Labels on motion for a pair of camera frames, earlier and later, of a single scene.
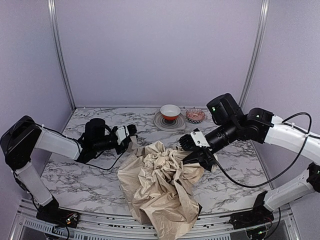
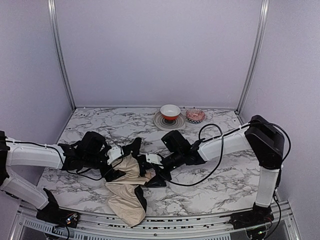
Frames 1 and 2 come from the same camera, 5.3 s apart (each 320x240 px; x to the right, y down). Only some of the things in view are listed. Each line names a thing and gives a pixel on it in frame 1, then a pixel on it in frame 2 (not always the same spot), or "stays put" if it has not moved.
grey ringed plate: (162, 123) stays put
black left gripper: (122, 144) to (124, 160)
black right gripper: (200, 153) to (155, 169)
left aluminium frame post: (52, 11) stays put
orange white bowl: (170, 112) stays put
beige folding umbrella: (161, 183) to (125, 197)
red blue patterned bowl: (194, 115) stays put
